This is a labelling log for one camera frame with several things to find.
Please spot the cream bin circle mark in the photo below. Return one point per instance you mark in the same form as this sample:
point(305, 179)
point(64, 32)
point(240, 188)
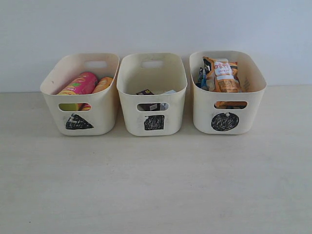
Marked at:
point(227, 113)

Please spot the blue noodle bag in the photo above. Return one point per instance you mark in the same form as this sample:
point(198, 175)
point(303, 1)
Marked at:
point(203, 82)

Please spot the white blue milk carton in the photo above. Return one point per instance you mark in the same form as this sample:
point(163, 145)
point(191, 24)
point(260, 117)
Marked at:
point(164, 106)

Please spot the orange white noodle bag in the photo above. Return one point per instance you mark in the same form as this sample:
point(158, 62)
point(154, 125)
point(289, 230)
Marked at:
point(221, 75)

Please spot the yellow chips can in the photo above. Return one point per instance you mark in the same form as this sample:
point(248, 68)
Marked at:
point(103, 84)

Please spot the dark purple small box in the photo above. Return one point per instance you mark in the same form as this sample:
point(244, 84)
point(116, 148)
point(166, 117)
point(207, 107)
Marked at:
point(147, 106)

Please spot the pink chips can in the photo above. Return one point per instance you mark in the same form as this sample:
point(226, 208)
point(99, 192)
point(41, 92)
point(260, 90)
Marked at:
point(84, 84)

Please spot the cream bin triangle mark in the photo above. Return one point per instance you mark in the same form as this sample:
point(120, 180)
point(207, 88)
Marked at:
point(83, 115)

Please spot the cream bin square mark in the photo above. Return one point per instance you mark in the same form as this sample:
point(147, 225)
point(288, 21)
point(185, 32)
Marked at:
point(158, 72)

